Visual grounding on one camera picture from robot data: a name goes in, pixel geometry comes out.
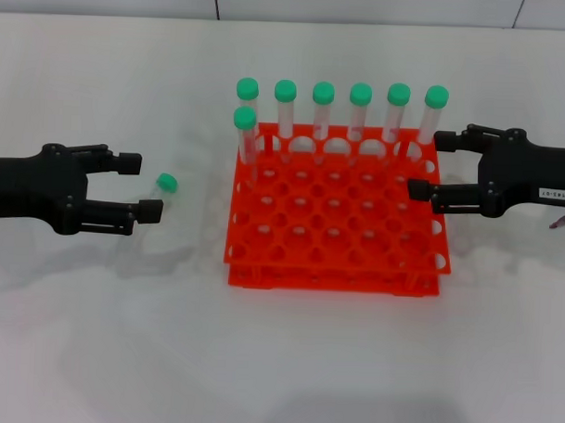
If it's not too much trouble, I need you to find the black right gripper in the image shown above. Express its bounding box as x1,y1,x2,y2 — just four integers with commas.
405,122,565,222

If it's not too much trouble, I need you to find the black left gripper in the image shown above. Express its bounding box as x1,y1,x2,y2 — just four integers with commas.
0,139,167,240

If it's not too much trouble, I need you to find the green capped clear test tube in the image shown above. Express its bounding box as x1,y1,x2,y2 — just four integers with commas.
271,79,298,164
406,84,450,165
346,82,374,164
230,105,262,188
309,80,337,166
115,170,180,265
233,76,263,142
380,82,412,166

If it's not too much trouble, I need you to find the orange test tube rack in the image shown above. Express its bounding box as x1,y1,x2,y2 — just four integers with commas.
223,121,457,297

